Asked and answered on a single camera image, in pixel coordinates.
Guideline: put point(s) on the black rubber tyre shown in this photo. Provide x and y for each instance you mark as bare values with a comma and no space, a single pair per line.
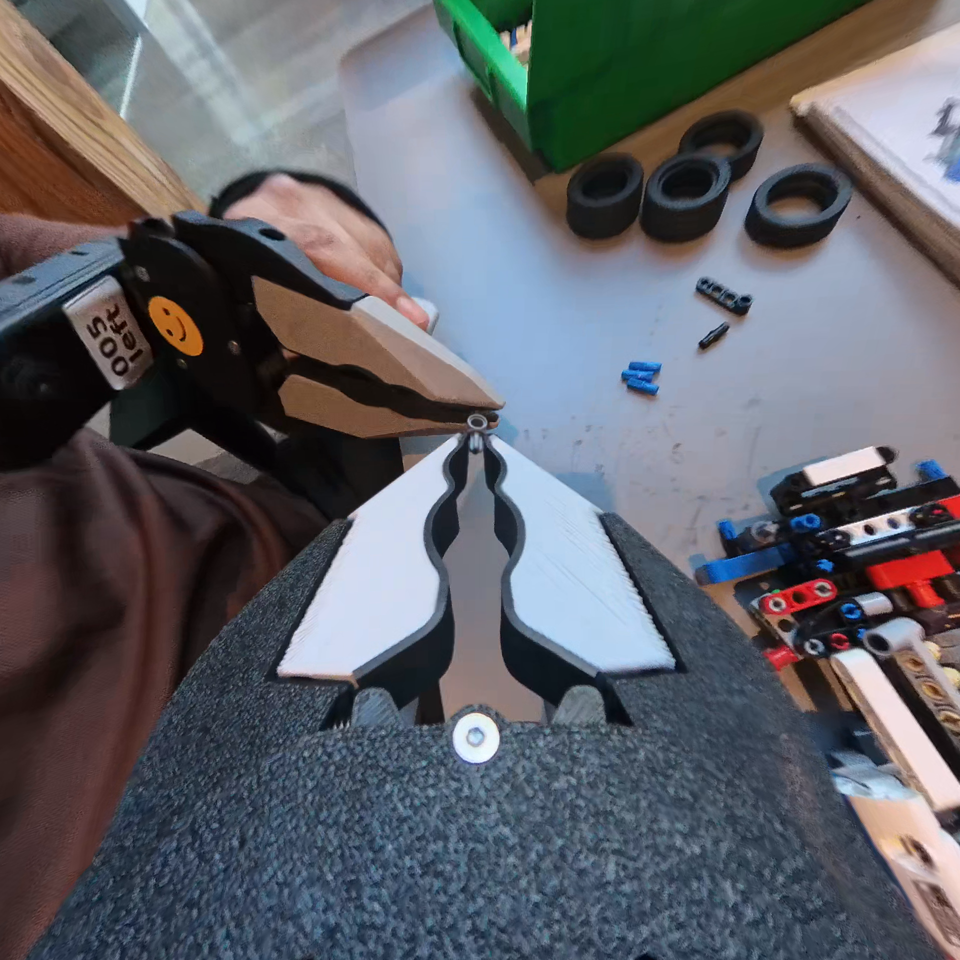
600,214
746,146
795,229
682,221

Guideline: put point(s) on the pile of brick parts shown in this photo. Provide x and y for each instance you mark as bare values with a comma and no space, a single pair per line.
517,41

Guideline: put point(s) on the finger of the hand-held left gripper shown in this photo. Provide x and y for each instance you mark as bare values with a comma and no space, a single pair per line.
352,412
405,352

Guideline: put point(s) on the green plastic bin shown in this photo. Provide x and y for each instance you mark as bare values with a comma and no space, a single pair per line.
637,75

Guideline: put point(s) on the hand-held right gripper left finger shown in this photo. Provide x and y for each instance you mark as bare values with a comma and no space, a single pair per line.
360,600

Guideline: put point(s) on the person's left hand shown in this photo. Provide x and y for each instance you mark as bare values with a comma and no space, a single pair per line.
330,232

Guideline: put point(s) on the wooden cabinet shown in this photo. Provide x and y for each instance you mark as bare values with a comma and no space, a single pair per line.
67,135

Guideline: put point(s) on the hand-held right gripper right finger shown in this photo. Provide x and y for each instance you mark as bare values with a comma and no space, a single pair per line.
585,592

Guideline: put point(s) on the black brick connector pin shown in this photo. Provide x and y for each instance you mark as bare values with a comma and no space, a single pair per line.
714,336

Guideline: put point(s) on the brick model race car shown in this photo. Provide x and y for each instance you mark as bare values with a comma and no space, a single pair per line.
862,585

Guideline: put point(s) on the open instruction booklet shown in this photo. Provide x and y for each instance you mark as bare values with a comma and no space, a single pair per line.
885,120

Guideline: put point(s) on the black angled brick beam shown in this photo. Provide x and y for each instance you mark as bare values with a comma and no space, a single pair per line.
724,295

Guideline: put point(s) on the person's black trousers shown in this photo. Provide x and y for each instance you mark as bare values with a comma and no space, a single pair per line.
337,472

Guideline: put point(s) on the blue brick connector pin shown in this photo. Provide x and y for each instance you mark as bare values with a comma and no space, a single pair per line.
643,388
634,376
646,367

